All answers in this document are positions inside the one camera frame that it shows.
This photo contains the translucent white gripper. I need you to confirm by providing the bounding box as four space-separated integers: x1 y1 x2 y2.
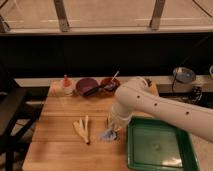
107 117 128 132

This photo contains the grey-blue towel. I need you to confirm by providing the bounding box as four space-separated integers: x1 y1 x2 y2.
100 130 117 142

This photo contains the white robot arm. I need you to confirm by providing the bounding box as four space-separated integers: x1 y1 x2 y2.
109 77 213 143

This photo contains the green plastic tray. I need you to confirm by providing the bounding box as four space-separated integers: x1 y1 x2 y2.
127 117 200 171

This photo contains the black spatula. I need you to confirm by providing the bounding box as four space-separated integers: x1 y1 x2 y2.
83 83 110 97

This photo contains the red-brown bowl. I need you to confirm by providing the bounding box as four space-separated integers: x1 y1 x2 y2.
101 77 120 96

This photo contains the purple bowl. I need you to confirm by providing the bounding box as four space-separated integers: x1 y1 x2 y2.
76 77 99 96

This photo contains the wooden cutting board table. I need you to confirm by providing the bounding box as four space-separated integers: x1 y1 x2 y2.
23 82 130 171

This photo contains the white spoon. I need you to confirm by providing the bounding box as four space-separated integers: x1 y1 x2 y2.
109 70 120 86

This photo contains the dark red grape bunch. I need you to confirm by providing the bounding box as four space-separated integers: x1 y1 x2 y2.
145 78 152 87

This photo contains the clear bottle red cap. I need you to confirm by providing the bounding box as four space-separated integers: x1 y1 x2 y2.
62 75 73 96

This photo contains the silver metal bowl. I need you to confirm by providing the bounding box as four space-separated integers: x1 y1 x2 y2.
173 67 196 83

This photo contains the black chair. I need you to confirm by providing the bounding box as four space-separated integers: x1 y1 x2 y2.
0 65 35 171

